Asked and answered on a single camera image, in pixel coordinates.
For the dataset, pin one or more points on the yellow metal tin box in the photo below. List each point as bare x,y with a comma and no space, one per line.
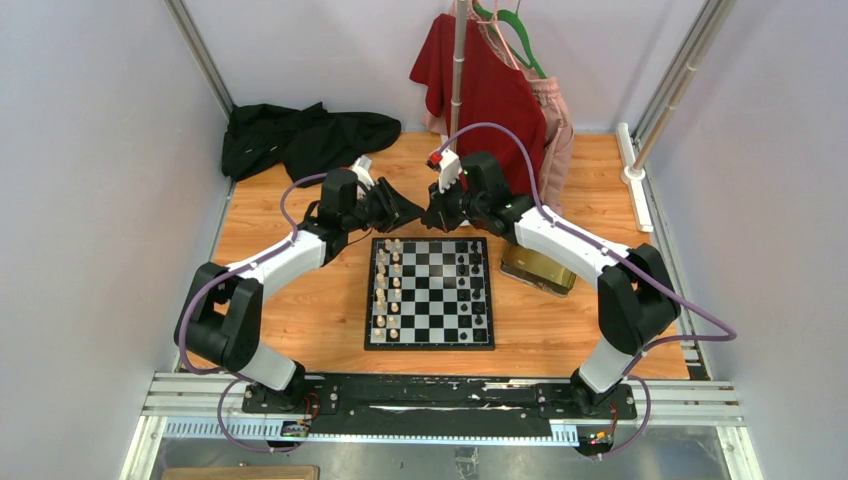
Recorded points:
537,270

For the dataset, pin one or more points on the white clothes rack stand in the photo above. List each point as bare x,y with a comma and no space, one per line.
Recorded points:
458,57

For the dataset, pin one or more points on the right white rack foot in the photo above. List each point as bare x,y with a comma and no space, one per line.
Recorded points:
636,143

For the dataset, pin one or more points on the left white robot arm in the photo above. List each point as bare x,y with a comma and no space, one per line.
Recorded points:
221,319

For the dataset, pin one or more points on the red shirt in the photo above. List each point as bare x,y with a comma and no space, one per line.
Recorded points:
491,91

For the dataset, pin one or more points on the black cloth pile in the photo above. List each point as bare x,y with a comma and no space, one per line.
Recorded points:
305,141

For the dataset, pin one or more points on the green clothes hanger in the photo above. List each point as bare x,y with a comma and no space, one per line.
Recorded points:
510,18

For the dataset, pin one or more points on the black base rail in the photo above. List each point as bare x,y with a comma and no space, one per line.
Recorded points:
442,406

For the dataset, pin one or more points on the white chess pieces rows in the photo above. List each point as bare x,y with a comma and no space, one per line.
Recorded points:
386,291

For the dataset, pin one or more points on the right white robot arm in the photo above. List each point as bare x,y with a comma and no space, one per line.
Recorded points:
634,292

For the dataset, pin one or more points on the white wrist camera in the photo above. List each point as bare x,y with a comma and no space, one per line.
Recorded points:
448,166
361,167

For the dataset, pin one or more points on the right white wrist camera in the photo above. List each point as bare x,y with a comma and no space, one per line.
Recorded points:
448,166

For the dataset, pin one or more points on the black white chess board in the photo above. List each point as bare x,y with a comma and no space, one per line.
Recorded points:
447,301

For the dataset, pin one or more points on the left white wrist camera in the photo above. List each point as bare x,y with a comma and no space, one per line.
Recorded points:
361,167

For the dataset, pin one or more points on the pink garment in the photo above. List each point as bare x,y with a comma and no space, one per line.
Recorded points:
559,133

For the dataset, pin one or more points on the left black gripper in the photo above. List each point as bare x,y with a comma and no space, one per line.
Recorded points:
395,209

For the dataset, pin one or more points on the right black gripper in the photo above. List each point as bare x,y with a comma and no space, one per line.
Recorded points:
439,216

